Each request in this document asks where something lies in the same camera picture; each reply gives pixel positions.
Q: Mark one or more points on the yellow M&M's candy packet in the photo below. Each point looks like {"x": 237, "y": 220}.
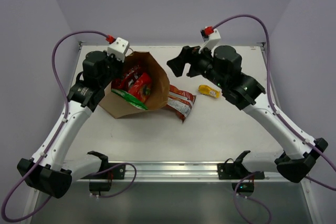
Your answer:
{"x": 206, "y": 90}

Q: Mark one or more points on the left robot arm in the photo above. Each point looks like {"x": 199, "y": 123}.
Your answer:
{"x": 47, "y": 170}

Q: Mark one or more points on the red patterned snack bag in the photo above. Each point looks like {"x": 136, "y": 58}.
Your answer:
{"x": 128, "y": 79}

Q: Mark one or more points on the red fruit gummies bag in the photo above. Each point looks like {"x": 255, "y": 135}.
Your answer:
{"x": 141, "y": 89}

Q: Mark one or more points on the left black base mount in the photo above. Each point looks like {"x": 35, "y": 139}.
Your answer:
{"x": 105, "y": 174}

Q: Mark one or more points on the red Doritos chip bag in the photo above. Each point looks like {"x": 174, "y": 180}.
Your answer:
{"x": 180, "y": 102}

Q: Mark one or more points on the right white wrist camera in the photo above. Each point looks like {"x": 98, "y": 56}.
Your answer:
{"x": 210, "y": 37}

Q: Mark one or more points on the brown paper bag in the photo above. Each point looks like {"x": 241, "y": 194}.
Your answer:
{"x": 118, "y": 108}

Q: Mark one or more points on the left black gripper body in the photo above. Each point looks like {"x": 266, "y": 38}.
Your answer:
{"x": 115, "y": 69}

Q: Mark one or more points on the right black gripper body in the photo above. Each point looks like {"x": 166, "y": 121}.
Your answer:
{"x": 202, "y": 63}

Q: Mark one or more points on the green snack bag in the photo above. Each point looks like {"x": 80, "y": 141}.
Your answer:
{"x": 130, "y": 99}

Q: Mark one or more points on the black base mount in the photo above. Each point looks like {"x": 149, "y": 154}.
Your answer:
{"x": 105, "y": 174}
{"x": 231, "y": 174}

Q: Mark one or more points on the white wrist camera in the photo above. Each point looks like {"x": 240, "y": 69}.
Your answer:
{"x": 210, "y": 37}
{"x": 118, "y": 49}

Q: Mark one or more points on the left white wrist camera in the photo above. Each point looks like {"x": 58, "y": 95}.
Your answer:
{"x": 118, "y": 49}

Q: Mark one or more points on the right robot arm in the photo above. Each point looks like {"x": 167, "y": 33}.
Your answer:
{"x": 297, "y": 157}

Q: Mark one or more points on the aluminium front rail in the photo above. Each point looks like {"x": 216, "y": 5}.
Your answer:
{"x": 162, "y": 172}

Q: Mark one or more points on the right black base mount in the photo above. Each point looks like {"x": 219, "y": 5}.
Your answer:
{"x": 231, "y": 174}

